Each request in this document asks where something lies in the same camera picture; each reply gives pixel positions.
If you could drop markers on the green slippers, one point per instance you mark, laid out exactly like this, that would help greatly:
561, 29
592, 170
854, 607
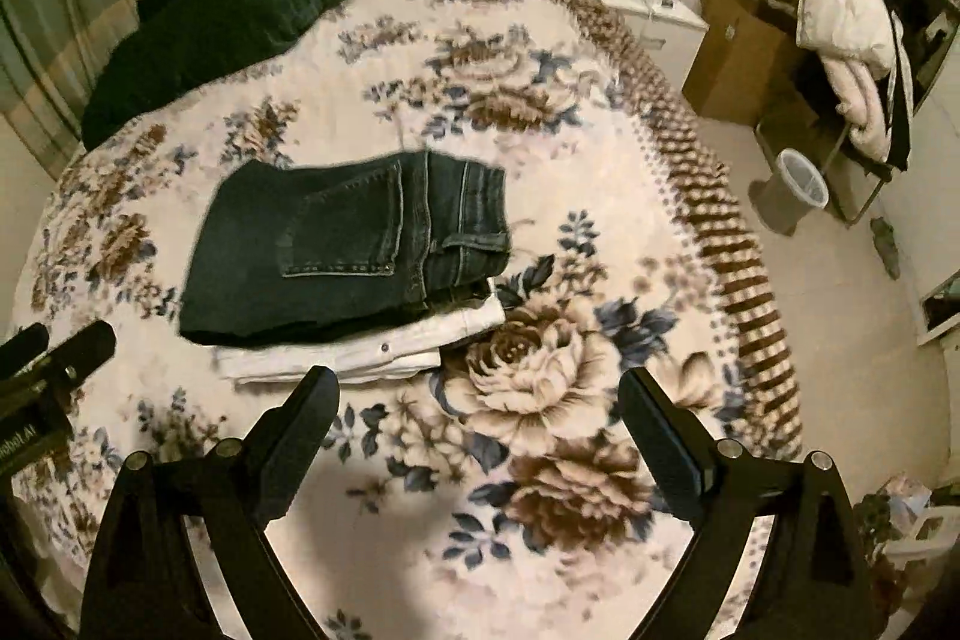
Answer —
886, 246

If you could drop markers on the green striped curtain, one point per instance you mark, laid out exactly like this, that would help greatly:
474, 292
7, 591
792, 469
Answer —
52, 25

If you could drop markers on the dark blue jeans pants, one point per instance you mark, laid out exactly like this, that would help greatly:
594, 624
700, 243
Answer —
337, 250

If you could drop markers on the white folded pants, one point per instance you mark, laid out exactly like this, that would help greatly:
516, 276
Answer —
420, 344

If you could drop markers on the brown cardboard box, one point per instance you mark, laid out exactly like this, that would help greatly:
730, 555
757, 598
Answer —
735, 55

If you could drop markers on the dark green pillows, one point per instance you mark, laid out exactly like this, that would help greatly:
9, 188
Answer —
202, 48

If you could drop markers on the bed with floral blanket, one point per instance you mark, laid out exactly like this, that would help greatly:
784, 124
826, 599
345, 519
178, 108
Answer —
562, 197

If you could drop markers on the white nightstand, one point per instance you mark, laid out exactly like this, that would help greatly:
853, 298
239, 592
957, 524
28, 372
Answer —
660, 14

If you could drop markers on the colourful floor clutter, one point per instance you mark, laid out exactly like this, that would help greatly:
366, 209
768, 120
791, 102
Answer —
900, 520

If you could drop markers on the dark chair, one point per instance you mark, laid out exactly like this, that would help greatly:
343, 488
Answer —
847, 183

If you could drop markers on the grey trash bin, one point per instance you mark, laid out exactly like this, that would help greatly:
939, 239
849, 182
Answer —
795, 190

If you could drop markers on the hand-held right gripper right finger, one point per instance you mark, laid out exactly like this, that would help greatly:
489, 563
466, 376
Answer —
660, 430

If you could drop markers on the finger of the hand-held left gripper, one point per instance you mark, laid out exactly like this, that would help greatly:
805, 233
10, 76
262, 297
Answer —
82, 351
26, 347

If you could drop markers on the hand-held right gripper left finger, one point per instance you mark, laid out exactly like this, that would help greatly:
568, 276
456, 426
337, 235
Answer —
300, 415

